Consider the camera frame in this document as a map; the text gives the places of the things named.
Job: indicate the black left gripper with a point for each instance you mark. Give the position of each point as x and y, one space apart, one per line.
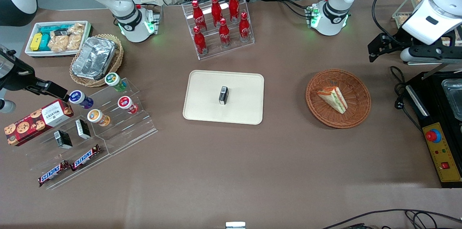
396 39

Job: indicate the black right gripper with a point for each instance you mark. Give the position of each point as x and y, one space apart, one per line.
16 78

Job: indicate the triangular toy sandwich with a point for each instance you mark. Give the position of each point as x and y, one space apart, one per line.
335 99

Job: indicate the aluminium foil tray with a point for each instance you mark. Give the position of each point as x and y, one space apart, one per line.
94 57

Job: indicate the light tan wicker basket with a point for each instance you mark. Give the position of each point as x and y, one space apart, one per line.
117 65

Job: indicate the brown round wicker basket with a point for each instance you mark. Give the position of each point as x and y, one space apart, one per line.
355 110

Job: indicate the cream rectangular tray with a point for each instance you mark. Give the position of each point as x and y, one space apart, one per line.
202 95

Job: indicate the blue lid cup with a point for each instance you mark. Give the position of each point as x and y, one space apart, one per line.
80 99

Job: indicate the red cookie box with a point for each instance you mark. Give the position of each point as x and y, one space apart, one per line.
36 122

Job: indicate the white plastic bin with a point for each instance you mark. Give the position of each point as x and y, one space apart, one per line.
30 53

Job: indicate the small black box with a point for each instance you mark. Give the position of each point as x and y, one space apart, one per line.
223 95
63 139
82 129

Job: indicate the teal snack box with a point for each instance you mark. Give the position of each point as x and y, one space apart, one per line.
46 39

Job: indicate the yellow small box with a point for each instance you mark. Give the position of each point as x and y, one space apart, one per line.
36 41

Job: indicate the orange lid cup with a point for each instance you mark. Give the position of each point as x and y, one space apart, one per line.
97 117

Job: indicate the metal rod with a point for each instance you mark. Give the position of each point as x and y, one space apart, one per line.
433 72

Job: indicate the green lid cup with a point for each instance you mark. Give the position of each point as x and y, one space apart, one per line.
114 81

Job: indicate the clear acrylic step shelf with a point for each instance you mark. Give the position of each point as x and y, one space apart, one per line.
130 128
47 157

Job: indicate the red lid cup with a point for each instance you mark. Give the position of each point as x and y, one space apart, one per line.
126 104

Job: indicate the snickers chocolate bar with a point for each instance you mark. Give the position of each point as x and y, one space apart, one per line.
86 157
53 173

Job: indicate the black machine with yellow panel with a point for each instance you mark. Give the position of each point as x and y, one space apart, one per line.
435 113

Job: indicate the metal pan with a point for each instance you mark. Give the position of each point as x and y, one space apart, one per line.
454 99

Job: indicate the red cola bottle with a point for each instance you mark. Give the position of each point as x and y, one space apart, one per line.
244 29
234 5
200 43
216 10
224 34
198 16

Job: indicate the clear acrylic bottle rack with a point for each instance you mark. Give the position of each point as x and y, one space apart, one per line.
231 47

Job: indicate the small white grey device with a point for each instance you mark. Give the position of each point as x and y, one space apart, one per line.
235 225

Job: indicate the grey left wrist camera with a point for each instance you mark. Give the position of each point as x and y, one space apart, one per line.
415 55

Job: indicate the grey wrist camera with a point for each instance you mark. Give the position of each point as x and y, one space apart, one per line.
6 106
415 55

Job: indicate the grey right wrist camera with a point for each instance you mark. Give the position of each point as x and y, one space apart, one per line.
6 106

